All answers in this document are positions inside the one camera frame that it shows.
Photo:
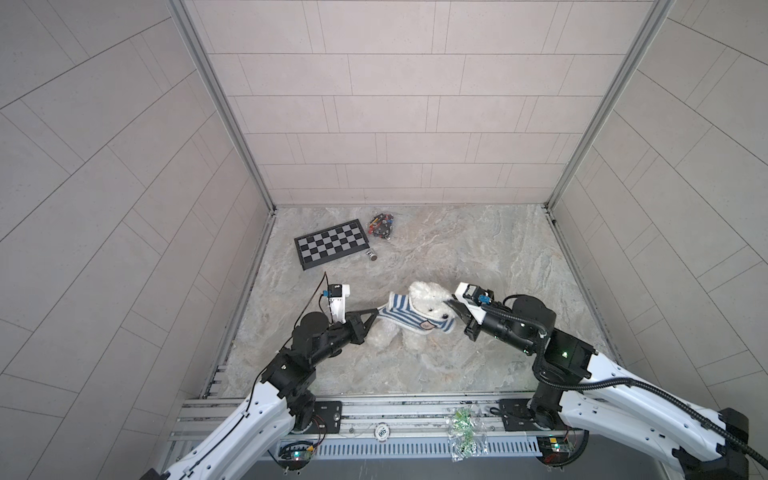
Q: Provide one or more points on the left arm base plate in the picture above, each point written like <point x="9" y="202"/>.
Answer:
<point x="326" y="419"/>

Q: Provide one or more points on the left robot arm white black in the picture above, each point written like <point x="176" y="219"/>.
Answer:
<point x="280" y="400"/>

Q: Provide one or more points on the bag of colourful small pieces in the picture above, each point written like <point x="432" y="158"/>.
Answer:
<point x="381" y="226"/>

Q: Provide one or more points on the right green circuit board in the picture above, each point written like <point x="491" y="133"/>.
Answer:
<point x="553" y="449"/>

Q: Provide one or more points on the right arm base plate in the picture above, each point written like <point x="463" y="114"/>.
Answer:
<point x="516" y="417"/>

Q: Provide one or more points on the left green circuit board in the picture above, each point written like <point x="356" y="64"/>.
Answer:
<point x="295" y="456"/>

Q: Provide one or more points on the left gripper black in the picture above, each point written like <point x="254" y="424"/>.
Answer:
<point x="355" y="328"/>

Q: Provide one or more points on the aluminium front rail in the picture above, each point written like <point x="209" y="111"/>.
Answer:
<point x="407" y="415"/>

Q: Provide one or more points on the white teddy bear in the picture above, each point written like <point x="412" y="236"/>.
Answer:
<point x="422" y="311"/>

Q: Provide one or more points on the black white chessboard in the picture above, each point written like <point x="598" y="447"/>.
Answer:
<point x="331" y="244"/>

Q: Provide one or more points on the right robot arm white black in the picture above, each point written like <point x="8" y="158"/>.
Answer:
<point x="581" y="389"/>

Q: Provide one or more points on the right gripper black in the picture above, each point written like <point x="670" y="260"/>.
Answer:
<point x="471" y="321"/>

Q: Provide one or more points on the blue white striped shirt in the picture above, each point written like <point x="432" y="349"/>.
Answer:
<point x="401" y="312"/>

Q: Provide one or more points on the clear bag green parts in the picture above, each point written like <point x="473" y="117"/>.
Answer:
<point x="467" y="435"/>

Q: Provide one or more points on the green circuit board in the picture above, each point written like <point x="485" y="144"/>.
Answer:
<point x="295" y="456"/>
<point x="553" y="449"/>

